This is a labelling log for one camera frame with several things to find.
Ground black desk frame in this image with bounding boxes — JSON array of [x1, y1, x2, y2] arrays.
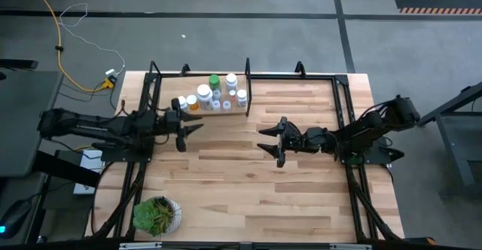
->
[[414, 81, 482, 197]]

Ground white-capped white medicine bottle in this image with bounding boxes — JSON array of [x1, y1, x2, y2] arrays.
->
[[224, 72, 239, 92]]

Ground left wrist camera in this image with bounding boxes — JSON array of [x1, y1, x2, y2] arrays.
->
[[165, 109, 180, 126]]

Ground white box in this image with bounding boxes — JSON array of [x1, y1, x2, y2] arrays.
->
[[72, 181, 96, 196], [80, 148, 105, 172]]

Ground white bottle with barcode label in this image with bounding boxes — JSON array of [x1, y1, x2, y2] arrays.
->
[[236, 89, 249, 108]]

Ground black computer mouse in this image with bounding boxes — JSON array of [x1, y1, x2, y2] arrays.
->
[[0, 199, 33, 239]]

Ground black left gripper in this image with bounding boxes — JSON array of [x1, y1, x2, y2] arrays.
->
[[164, 97, 205, 153]]

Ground black flat bar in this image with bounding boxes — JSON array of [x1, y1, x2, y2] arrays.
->
[[0, 58, 39, 71]]

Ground large white medicine bottle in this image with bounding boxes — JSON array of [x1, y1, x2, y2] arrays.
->
[[196, 84, 215, 111]]

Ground wooden shelf with black frame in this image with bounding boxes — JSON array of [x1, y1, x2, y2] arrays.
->
[[145, 56, 253, 118]]

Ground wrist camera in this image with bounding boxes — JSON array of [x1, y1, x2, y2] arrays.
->
[[165, 109, 180, 126], [305, 127, 327, 142]]

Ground grey desk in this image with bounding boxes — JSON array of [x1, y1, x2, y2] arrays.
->
[[0, 70, 64, 178]]

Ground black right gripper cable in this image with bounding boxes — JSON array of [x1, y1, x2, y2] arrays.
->
[[319, 129, 340, 163]]

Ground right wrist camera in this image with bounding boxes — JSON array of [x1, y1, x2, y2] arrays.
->
[[305, 127, 327, 142]]

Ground green succulent in white pot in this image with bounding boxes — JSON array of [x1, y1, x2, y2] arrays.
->
[[132, 196, 184, 238]]

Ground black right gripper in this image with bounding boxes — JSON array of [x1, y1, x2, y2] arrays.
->
[[256, 116, 329, 169]]

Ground thin white cable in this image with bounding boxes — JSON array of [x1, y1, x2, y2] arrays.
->
[[58, 2, 127, 76]]

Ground black diagonal bar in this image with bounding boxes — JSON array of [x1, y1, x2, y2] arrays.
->
[[34, 150, 102, 189]]

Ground yellow cable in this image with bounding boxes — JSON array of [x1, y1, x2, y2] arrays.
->
[[26, 0, 114, 93]]

